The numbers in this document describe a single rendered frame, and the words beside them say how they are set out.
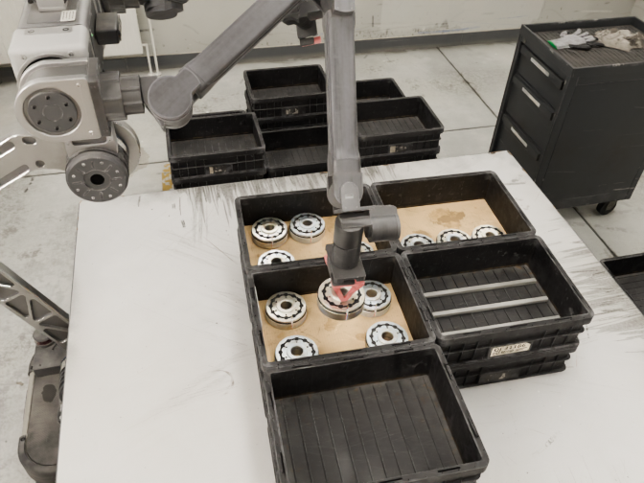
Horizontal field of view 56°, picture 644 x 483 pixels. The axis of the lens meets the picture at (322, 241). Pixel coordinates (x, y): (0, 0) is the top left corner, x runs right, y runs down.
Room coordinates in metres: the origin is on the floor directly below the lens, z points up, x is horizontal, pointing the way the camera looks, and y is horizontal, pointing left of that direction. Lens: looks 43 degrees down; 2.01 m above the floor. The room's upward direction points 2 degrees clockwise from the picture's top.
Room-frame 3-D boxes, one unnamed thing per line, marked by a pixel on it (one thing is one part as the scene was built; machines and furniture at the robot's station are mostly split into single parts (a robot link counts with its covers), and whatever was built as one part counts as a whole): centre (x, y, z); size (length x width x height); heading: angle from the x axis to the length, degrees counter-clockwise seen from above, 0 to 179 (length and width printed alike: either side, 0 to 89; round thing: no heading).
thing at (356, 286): (0.87, -0.05, 1.10); 0.07 x 0.07 x 0.09; 12
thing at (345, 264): (0.88, -0.05, 1.17); 0.10 x 0.07 x 0.07; 12
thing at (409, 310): (0.95, -0.04, 0.87); 0.40 x 0.30 x 0.11; 104
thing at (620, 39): (2.68, -1.32, 0.88); 0.29 x 0.22 x 0.03; 105
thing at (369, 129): (2.40, -0.29, 0.37); 0.40 x 0.30 x 0.45; 105
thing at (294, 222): (1.32, 0.04, 0.86); 0.10 x 0.10 x 0.01
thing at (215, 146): (2.18, 0.48, 0.37); 0.40 x 0.30 x 0.45; 105
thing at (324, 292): (0.88, -0.05, 1.04); 0.10 x 0.10 x 0.01
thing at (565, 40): (2.64, -1.09, 0.88); 0.25 x 0.19 x 0.03; 105
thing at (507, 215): (1.34, -0.36, 0.87); 0.40 x 0.30 x 0.11; 104
